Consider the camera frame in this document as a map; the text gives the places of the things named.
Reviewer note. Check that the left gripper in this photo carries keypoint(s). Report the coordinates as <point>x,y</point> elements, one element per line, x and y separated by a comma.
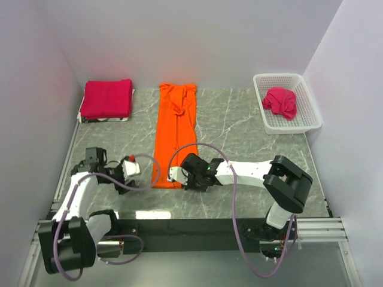
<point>120,178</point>

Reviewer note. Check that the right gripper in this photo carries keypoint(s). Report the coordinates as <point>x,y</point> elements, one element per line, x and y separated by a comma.
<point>189,179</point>

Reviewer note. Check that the orange t shirt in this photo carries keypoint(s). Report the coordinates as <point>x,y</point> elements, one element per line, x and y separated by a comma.
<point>175,128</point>

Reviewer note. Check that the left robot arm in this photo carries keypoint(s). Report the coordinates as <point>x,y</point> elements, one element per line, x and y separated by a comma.
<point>68,242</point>

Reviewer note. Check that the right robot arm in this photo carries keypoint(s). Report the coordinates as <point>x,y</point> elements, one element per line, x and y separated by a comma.
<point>286,182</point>

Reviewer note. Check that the black base beam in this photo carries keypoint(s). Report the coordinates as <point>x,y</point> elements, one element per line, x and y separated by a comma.
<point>186,235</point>

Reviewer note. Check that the folded crimson t shirt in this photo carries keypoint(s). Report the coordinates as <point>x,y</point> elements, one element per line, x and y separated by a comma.
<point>107,99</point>

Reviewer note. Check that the crumpled crimson t shirt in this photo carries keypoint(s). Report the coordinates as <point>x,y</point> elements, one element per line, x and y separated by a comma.
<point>281,101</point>

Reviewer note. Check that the white plastic basket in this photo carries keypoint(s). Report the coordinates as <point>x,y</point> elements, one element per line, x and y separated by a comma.
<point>307,117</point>

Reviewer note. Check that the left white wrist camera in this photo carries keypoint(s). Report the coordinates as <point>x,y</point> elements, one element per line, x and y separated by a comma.
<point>130,167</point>

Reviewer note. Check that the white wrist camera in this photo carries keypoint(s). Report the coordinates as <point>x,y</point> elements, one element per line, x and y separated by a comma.
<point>178,174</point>
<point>130,167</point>

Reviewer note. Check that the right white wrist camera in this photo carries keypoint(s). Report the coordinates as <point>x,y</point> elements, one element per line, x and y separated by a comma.
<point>178,174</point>

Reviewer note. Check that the aluminium rail frame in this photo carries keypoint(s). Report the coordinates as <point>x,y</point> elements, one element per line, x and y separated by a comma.
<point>315,225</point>

